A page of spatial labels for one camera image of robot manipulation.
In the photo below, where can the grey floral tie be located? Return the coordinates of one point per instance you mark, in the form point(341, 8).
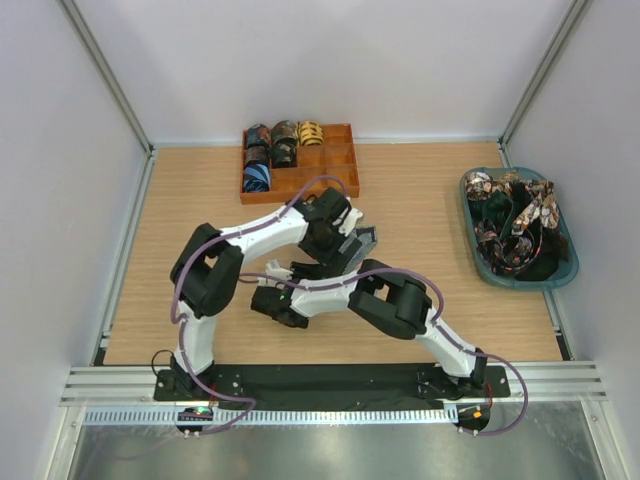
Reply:
point(361, 241)

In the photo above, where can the dark camouflage rolled tie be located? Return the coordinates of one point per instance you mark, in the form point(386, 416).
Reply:
point(284, 155)

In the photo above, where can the navy orange rolled tie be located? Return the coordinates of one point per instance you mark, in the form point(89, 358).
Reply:
point(258, 135)

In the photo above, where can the white slotted cable duct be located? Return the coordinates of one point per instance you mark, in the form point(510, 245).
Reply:
point(183, 416)

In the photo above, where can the brown blue rolled tie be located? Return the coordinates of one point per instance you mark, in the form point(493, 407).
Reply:
point(284, 130)

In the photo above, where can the dark brown rolled tie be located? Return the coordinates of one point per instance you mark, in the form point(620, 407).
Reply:
point(258, 154)

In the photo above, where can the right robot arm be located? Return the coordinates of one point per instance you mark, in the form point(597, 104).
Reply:
point(394, 301)

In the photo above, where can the brown blue floral tie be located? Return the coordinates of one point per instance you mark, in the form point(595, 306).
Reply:
point(539, 203)

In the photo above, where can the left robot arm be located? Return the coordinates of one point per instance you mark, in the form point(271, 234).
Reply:
point(208, 270)

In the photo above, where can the blue striped rolled tie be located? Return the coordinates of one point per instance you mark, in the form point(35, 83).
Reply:
point(256, 178)

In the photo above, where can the yellow black rolled tie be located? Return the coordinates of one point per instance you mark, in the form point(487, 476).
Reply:
point(310, 133)

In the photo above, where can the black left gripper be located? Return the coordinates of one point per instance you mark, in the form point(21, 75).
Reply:
point(333, 258)

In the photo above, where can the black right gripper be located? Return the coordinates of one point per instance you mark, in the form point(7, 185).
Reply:
point(314, 270)

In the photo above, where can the dark navy floral tie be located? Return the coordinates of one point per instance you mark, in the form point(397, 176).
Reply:
point(509, 255)

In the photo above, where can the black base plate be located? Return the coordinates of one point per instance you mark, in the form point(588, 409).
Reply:
point(337, 388)

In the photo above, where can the aluminium frame rail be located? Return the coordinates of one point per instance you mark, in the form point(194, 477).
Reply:
point(123, 385)

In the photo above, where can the dark green tie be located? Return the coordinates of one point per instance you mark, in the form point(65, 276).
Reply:
point(497, 208)

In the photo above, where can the orange compartment tray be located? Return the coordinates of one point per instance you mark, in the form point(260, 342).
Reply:
point(332, 164)

